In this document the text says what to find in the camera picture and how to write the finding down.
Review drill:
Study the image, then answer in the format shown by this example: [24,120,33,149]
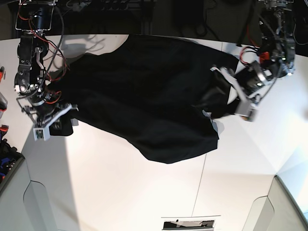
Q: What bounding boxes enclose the orange grey tool at edge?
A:
[0,66,8,118]

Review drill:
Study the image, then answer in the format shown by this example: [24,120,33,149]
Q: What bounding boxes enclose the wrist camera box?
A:
[235,101,257,122]
[33,127,50,141]

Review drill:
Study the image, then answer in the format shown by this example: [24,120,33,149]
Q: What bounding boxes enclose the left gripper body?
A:
[210,61,277,106]

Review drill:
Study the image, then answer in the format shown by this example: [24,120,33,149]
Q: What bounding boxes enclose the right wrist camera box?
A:
[33,127,50,141]

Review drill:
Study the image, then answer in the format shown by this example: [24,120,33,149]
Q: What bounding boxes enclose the black t-shirt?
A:
[48,35,239,164]

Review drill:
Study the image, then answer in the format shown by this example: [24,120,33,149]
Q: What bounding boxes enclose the grey bin with clothes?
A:
[0,125,25,193]

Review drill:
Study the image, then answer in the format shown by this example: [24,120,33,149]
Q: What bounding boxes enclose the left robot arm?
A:
[207,0,295,115]

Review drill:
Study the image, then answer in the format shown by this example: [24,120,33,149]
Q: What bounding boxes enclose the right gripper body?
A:
[16,93,78,130]

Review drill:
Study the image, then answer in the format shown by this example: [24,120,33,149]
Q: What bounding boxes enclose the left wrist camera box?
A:
[235,101,257,122]

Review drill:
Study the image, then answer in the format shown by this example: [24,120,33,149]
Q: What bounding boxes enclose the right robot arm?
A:
[14,0,73,134]

